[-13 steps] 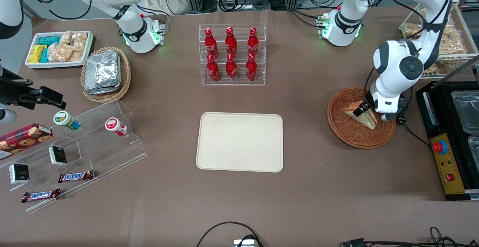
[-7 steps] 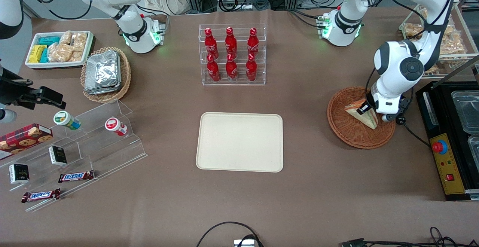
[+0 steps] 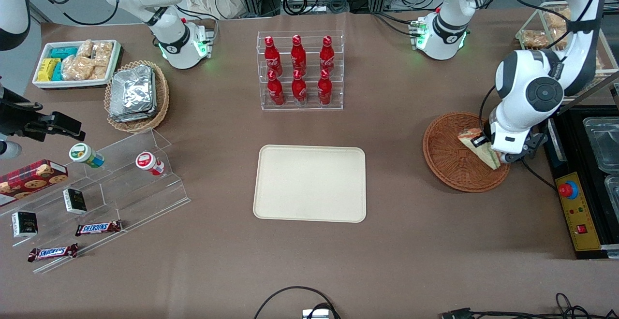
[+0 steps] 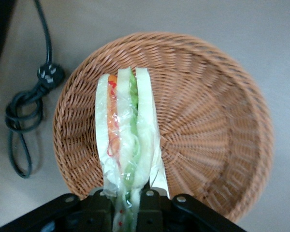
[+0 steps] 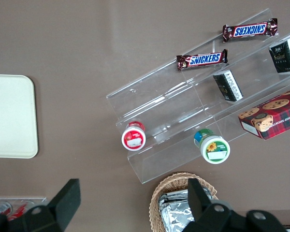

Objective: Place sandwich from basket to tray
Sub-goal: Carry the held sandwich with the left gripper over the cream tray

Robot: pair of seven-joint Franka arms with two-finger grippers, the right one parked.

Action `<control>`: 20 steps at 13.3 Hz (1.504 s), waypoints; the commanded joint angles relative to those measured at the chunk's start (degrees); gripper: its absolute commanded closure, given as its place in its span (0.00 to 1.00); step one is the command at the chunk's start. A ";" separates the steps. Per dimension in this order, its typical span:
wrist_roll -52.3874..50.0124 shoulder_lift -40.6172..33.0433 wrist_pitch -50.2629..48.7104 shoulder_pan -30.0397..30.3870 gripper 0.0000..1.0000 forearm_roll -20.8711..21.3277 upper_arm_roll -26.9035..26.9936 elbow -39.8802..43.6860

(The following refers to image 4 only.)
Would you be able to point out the plastic-wrapped triangle sandwich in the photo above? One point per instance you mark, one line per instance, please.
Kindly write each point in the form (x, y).
(145, 108)

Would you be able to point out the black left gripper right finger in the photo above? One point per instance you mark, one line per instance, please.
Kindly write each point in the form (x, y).
(149, 212)

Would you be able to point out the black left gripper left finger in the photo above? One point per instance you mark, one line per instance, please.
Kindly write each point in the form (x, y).
(96, 212)

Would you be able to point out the round brown wicker basket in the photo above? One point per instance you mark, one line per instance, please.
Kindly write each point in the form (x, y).
(207, 108)

